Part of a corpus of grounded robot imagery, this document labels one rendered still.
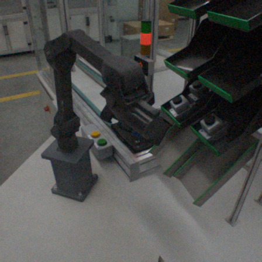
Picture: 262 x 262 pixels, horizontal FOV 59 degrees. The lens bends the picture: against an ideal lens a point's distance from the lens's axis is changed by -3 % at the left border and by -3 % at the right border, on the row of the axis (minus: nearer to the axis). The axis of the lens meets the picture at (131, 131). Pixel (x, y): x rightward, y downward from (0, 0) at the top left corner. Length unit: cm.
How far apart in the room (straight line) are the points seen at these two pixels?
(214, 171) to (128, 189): 36
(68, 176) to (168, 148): 39
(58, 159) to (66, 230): 25
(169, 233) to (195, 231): 9
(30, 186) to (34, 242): 27
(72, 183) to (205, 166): 48
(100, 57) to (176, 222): 63
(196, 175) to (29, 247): 60
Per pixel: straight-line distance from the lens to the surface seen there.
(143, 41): 118
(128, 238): 87
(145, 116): 49
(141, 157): 99
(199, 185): 82
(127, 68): 49
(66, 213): 95
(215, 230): 93
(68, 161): 85
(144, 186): 101
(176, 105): 75
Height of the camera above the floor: 160
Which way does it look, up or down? 34 degrees down
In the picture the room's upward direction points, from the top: straight up
